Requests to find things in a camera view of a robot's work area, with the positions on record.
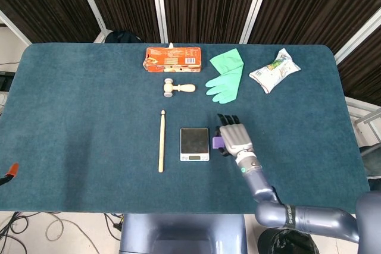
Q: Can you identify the grey metal frame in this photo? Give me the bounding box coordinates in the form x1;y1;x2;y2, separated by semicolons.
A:
345;96;381;142

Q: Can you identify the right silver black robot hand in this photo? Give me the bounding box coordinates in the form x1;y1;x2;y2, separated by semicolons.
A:
212;113;255;158

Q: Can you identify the silver digital kitchen scale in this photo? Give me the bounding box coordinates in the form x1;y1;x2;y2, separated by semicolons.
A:
179;127;211;162

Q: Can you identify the small wooden mallet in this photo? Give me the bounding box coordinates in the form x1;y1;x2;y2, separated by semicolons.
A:
163;77;196;99

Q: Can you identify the green rubber glove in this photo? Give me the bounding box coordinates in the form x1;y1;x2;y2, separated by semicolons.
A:
205;48;245;105

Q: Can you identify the white partition frame post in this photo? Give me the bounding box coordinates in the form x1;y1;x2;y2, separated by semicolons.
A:
239;0;275;44
333;6;381;65
0;9;33;46
70;0;113;43
149;0;170;43

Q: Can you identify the wooden drumstick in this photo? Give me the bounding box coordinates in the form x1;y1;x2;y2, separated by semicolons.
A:
157;109;166;173

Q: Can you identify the orange cardboard box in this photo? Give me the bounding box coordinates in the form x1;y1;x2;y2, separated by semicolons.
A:
142;46;202;73

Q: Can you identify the blue robot torso base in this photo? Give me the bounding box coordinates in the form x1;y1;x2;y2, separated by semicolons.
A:
118;212;248;254

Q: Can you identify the white floor cable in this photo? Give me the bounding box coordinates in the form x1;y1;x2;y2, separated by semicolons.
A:
45;217;101;254

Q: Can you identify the white printed snack bag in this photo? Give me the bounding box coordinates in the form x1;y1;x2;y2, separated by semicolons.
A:
248;48;302;95

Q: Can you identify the black floor cable bundle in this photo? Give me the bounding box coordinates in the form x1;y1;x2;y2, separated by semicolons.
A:
0;211;39;254

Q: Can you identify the black cable with plug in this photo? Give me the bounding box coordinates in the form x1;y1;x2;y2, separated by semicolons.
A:
103;212;124;240

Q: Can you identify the black box device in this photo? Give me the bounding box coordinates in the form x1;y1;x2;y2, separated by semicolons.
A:
0;71;16;92

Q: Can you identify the black bin with bag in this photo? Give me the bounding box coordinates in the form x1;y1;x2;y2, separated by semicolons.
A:
257;227;321;254

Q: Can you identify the black bag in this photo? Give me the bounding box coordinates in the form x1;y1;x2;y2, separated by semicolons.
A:
104;30;144;44

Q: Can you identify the teal table cloth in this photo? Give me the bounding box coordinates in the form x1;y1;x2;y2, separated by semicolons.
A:
0;42;371;216

